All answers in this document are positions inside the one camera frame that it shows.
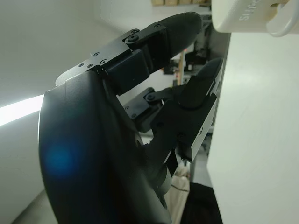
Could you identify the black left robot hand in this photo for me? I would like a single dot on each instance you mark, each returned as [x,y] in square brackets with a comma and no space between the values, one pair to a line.
[93,151]

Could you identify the white toaster lever knob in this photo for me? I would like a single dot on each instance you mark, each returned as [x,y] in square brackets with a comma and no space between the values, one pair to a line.
[283,25]

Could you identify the cream white two-slot toaster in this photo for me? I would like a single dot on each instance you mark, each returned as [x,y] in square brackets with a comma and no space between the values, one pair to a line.
[233,16]

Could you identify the beige cloth bag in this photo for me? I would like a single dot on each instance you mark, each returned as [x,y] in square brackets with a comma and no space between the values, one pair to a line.
[178,200]

